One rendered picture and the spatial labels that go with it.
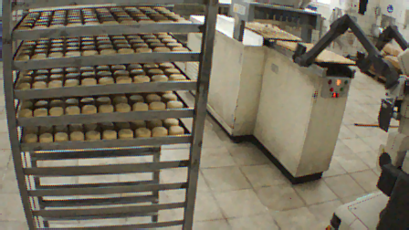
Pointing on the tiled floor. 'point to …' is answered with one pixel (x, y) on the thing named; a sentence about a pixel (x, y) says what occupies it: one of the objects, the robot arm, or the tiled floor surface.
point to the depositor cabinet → (231, 80)
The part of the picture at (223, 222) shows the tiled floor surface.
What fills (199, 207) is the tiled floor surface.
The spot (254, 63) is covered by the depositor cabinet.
